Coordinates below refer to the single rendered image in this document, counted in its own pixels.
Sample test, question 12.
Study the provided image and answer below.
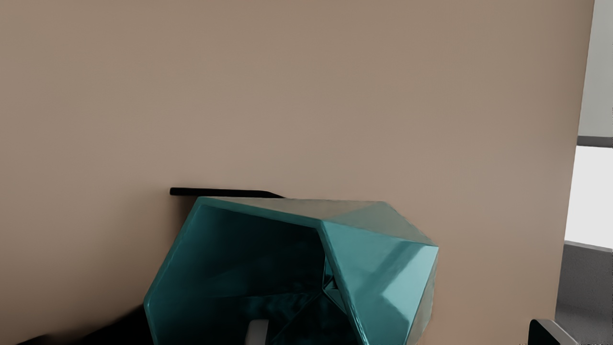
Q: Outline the teal faceted mug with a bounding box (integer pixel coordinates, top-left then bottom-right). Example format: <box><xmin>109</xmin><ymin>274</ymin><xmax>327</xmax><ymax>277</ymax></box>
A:
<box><xmin>144</xmin><ymin>196</ymin><xmax>440</xmax><ymax>345</ymax></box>

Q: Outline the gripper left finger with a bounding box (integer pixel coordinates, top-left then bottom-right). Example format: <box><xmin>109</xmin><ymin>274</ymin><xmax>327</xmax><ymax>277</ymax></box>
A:
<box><xmin>246</xmin><ymin>320</ymin><xmax>270</xmax><ymax>345</ymax></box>

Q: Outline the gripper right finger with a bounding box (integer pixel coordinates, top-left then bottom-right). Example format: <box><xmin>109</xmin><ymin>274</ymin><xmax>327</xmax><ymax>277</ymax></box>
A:
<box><xmin>529</xmin><ymin>318</ymin><xmax>579</xmax><ymax>345</ymax></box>

